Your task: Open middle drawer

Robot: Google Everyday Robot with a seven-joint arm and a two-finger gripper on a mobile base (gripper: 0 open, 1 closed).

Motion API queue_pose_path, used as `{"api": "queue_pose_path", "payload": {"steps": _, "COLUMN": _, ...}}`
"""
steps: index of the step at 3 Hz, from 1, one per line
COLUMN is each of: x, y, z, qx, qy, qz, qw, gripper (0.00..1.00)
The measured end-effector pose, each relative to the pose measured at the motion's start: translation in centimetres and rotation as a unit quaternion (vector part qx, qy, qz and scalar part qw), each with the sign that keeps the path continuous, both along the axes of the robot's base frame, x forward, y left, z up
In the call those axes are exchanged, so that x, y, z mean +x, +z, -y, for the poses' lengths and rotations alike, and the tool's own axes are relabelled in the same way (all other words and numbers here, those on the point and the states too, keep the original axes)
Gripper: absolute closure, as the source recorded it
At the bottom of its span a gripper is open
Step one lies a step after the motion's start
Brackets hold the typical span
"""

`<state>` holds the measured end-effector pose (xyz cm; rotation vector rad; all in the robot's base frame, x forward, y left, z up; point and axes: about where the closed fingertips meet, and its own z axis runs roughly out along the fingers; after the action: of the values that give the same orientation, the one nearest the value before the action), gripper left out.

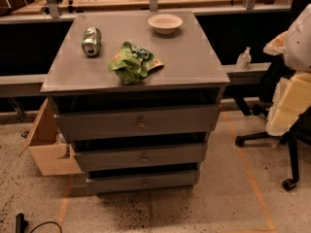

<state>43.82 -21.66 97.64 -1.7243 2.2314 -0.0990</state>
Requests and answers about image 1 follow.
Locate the grey top drawer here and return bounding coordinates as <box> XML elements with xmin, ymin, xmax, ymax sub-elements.
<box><xmin>54</xmin><ymin>106</ymin><xmax>219</xmax><ymax>141</ymax></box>

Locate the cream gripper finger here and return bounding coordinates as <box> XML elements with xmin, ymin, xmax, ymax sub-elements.
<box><xmin>263</xmin><ymin>31</ymin><xmax>287</xmax><ymax>55</ymax></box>

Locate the black cable on floor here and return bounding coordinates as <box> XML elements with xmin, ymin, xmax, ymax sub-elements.
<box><xmin>15</xmin><ymin>213</ymin><xmax>63</xmax><ymax>233</ymax></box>

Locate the open cardboard box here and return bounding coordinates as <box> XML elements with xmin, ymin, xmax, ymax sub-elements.
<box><xmin>18</xmin><ymin>100</ymin><xmax>82</xmax><ymax>176</ymax></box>

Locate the black office chair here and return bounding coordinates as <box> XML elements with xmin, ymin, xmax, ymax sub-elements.
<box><xmin>235</xmin><ymin>55</ymin><xmax>310</xmax><ymax>191</ymax></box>

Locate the grey bottom drawer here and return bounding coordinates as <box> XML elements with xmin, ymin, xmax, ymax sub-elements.
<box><xmin>86</xmin><ymin>170</ymin><xmax>199</xmax><ymax>193</ymax></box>

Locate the grey metal rail frame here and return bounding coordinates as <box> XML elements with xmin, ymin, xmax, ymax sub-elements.
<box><xmin>0</xmin><ymin>9</ymin><xmax>289</xmax><ymax>97</ymax></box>

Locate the crushed green soda can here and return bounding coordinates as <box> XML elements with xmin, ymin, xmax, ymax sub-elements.
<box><xmin>82</xmin><ymin>27</ymin><xmax>101</xmax><ymax>56</ymax></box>

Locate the green chip bag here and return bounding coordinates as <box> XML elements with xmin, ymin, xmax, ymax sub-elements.
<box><xmin>108</xmin><ymin>42</ymin><xmax>164</xmax><ymax>84</ymax></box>

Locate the grey drawer cabinet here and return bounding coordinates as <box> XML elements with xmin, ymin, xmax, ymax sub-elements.
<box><xmin>41</xmin><ymin>12</ymin><xmax>229</xmax><ymax>193</ymax></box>

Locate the white paper bowl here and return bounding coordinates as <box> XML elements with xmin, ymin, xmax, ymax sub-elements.
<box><xmin>148</xmin><ymin>14</ymin><xmax>183</xmax><ymax>35</ymax></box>

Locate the grey drawer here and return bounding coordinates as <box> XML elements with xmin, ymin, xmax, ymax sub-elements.
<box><xmin>86</xmin><ymin>170</ymin><xmax>199</xmax><ymax>193</ymax></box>
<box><xmin>75</xmin><ymin>144</ymin><xmax>207</xmax><ymax>172</ymax></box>
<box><xmin>54</xmin><ymin>106</ymin><xmax>219</xmax><ymax>141</ymax></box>

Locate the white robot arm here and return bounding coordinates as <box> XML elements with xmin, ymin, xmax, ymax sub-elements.
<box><xmin>265</xmin><ymin>5</ymin><xmax>311</xmax><ymax>136</ymax></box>

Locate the clear sanitizer bottle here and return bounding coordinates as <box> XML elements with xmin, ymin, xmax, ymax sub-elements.
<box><xmin>236</xmin><ymin>47</ymin><xmax>252</xmax><ymax>70</ymax></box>

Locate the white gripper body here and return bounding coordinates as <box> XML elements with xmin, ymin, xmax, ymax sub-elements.
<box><xmin>265</xmin><ymin>72</ymin><xmax>311</xmax><ymax>136</ymax></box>

